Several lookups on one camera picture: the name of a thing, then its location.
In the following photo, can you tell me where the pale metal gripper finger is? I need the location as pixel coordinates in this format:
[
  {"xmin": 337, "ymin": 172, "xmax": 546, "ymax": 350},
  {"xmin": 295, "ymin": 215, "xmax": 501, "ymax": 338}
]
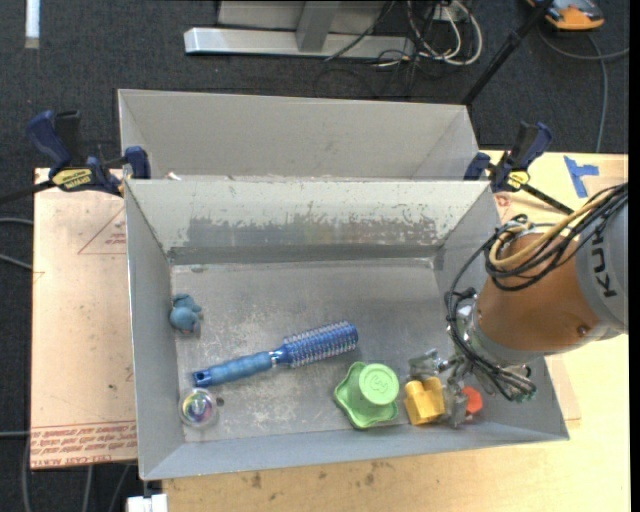
[
  {"xmin": 408, "ymin": 348, "xmax": 443, "ymax": 378},
  {"xmin": 444, "ymin": 382, "xmax": 470, "ymax": 429}
]

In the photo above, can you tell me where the orange toy piece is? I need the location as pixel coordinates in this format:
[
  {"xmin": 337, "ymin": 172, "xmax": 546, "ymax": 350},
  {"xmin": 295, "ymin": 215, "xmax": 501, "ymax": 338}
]
[{"xmin": 460, "ymin": 385, "xmax": 484, "ymax": 416}]

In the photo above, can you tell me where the yellow toy block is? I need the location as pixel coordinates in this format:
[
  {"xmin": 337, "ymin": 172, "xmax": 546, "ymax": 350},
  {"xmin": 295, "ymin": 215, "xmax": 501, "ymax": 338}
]
[{"xmin": 402, "ymin": 375, "xmax": 446, "ymax": 426}]

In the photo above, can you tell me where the green flower-shaped toy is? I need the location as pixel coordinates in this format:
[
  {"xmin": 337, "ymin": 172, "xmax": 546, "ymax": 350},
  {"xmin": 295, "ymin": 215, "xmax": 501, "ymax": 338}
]
[{"xmin": 333, "ymin": 361, "xmax": 401, "ymax": 431}]

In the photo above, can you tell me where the blue hairbrush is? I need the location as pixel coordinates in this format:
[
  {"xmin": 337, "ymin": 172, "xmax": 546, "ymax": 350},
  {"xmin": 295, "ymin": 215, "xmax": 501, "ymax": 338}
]
[{"xmin": 192, "ymin": 320, "xmax": 360, "ymax": 389}]

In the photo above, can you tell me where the grey metal bin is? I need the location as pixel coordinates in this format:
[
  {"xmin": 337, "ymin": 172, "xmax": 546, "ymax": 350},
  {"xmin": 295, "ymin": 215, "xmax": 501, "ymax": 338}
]
[{"xmin": 117, "ymin": 88, "xmax": 570, "ymax": 481}]

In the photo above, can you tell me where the clear ball with coloured inside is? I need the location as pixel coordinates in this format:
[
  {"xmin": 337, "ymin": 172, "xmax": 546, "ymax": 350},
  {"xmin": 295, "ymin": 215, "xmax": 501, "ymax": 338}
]
[{"xmin": 178, "ymin": 387, "xmax": 220, "ymax": 429}]

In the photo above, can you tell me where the blue toy animal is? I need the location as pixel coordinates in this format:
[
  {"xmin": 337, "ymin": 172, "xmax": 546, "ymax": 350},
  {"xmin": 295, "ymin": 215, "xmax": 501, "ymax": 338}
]
[{"xmin": 168, "ymin": 293, "xmax": 204, "ymax": 336}]

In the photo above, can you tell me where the brown cardboard board, red print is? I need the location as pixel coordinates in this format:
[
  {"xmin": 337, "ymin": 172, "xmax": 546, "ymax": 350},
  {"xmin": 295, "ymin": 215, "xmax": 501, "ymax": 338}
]
[{"xmin": 30, "ymin": 167, "xmax": 584, "ymax": 471}]

